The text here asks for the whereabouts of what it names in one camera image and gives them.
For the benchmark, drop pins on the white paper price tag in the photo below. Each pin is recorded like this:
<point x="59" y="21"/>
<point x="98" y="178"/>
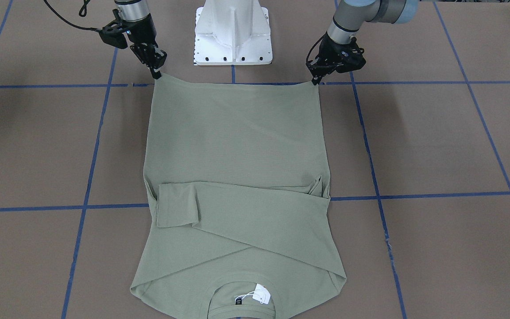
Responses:
<point x="261" y="294"/>

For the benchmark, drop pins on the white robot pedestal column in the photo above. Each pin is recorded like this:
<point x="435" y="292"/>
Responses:
<point x="232" y="32"/>

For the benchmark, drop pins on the olive green long-sleeve shirt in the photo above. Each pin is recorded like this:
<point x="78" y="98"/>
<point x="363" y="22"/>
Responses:
<point x="238" y="188"/>

